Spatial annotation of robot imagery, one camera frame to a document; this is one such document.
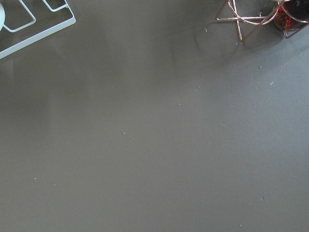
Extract pastel cup rack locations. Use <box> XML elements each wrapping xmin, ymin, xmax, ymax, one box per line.
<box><xmin>0</xmin><ymin>0</ymin><xmax>76</xmax><ymax>59</ymax></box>

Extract tea bottle lower right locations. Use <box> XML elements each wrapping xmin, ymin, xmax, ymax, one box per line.
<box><xmin>274</xmin><ymin>0</ymin><xmax>309</xmax><ymax>31</ymax></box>

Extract copper wire bottle rack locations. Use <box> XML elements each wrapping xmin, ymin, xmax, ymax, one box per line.
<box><xmin>215</xmin><ymin>0</ymin><xmax>309</xmax><ymax>43</ymax></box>

